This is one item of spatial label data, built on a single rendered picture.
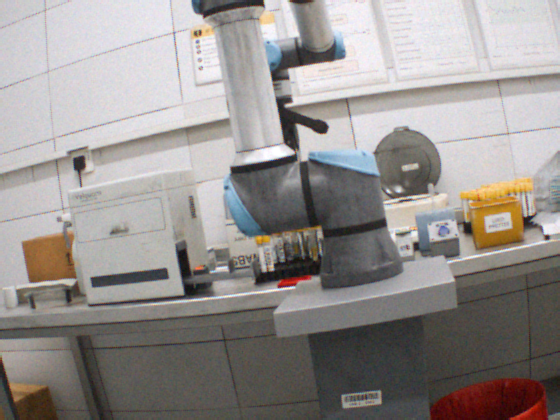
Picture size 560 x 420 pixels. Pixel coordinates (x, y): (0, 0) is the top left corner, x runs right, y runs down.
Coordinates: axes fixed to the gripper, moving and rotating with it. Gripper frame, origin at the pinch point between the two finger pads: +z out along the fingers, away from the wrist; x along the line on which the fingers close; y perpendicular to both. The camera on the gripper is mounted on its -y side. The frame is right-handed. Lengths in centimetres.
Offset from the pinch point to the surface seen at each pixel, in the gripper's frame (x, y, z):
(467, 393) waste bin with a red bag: -11, -37, 67
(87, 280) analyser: 12, 55, 15
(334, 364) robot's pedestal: 54, -8, 30
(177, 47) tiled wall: -52, 40, -49
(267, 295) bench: 17.0, 9.2, 22.8
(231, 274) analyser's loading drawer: 11.4, 17.6, 17.9
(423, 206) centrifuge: -13.8, -28.7, 11.8
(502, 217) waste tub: 11, -47, 15
